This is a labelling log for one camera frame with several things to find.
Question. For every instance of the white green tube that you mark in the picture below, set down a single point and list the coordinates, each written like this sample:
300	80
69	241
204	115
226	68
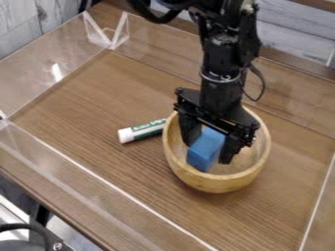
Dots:
141	131

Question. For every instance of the clear acrylic corner bracket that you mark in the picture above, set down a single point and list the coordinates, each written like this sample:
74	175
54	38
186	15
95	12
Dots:
107	37

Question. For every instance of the brown wooden bowl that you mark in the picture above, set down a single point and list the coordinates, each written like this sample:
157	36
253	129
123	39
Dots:
225	178

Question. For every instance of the blue foam block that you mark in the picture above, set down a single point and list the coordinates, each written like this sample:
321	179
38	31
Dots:
205	151

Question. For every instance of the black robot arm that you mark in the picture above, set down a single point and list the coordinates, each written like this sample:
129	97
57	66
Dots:
230	44

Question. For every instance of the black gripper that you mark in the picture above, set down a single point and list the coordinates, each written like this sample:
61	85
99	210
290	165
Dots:
214	106

